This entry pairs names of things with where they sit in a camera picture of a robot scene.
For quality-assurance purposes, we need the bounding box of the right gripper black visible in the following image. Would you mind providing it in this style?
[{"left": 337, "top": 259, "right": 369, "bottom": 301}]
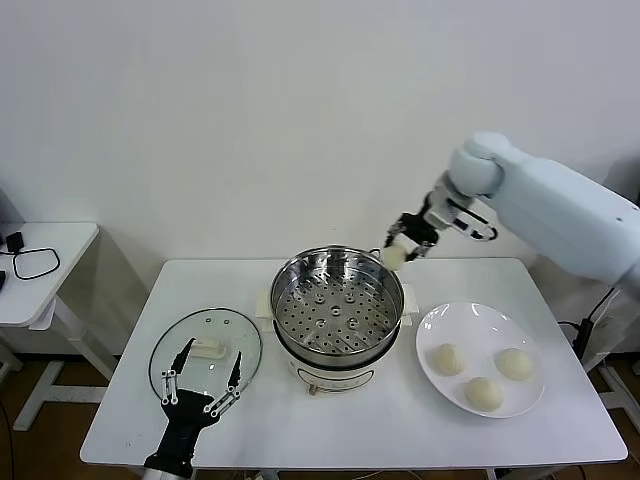
[{"left": 383, "top": 210, "right": 441, "bottom": 264}]

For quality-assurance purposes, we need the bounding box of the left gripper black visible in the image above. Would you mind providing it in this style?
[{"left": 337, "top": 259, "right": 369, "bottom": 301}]
[{"left": 143, "top": 337, "right": 244, "bottom": 472}]

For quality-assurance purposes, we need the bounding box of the white steamed baozi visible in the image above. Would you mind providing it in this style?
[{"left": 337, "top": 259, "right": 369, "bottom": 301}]
[
  {"left": 493, "top": 347, "right": 534, "bottom": 383},
  {"left": 381, "top": 243, "right": 407, "bottom": 272},
  {"left": 430, "top": 343, "right": 467, "bottom": 377},
  {"left": 464, "top": 376, "right": 505, "bottom": 414}
]

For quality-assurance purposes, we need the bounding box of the glass lid with white handle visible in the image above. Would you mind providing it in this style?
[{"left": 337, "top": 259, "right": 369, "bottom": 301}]
[{"left": 148, "top": 308, "right": 264, "bottom": 405}]

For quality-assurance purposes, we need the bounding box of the steel perforated steamer basket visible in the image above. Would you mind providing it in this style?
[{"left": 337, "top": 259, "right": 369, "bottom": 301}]
[{"left": 270, "top": 244, "right": 405, "bottom": 362}]

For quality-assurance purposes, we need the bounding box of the white round plate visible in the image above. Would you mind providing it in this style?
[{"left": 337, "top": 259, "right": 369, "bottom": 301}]
[{"left": 415, "top": 300, "right": 546, "bottom": 420}]

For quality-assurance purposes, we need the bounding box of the white electric cooker base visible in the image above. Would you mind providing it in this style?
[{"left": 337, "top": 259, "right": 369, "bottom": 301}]
[{"left": 255, "top": 282, "right": 420, "bottom": 400}]

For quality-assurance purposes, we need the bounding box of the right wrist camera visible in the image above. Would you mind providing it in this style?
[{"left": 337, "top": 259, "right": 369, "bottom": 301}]
[{"left": 424, "top": 185, "right": 500, "bottom": 244}]

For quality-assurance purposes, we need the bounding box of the black power adapter with cable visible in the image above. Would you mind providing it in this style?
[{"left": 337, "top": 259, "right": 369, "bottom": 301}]
[{"left": 557, "top": 287, "right": 619, "bottom": 361}]

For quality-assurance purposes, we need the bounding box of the black cable loop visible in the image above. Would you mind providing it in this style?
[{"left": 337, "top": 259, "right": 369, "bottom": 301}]
[{"left": 13, "top": 248, "right": 62, "bottom": 281}]

